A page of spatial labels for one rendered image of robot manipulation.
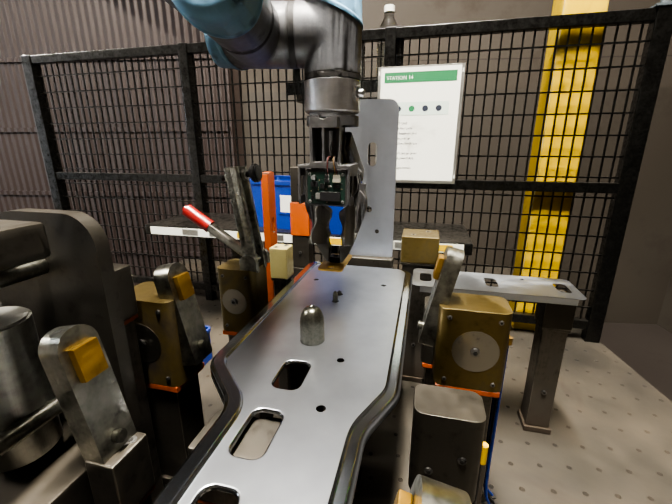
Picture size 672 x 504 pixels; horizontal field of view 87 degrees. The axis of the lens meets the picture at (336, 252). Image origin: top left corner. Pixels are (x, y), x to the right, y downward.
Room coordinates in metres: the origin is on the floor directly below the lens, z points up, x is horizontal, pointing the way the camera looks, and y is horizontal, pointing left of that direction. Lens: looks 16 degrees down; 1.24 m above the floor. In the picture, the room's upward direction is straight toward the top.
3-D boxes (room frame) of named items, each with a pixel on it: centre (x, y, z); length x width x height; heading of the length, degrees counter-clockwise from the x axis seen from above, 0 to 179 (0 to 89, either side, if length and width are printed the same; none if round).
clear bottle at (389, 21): (1.17, -0.15, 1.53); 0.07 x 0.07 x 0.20
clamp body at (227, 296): (0.59, 0.18, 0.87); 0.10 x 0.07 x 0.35; 76
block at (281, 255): (0.65, 0.10, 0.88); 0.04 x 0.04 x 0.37; 76
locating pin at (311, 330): (0.42, 0.03, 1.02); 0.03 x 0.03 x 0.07
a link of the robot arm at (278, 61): (0.50, 0.11, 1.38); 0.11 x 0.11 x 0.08; 89
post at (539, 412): (0.60, -0.40, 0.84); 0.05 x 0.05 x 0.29; 76
